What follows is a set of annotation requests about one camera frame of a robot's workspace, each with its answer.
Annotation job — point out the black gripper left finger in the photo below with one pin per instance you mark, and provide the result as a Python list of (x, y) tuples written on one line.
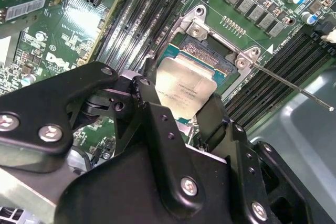
[(39, 103)]

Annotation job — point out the silver CPU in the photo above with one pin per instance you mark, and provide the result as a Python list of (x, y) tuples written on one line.
[(183, 87)]

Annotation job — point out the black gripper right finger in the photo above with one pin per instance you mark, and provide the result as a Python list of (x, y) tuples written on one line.
[(241, 169)]

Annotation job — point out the thin metal locking lever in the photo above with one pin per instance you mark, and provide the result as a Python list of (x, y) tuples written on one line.
[(288, 85)]

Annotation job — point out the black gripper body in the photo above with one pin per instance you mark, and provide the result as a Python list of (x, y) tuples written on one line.
[(118, 195)]

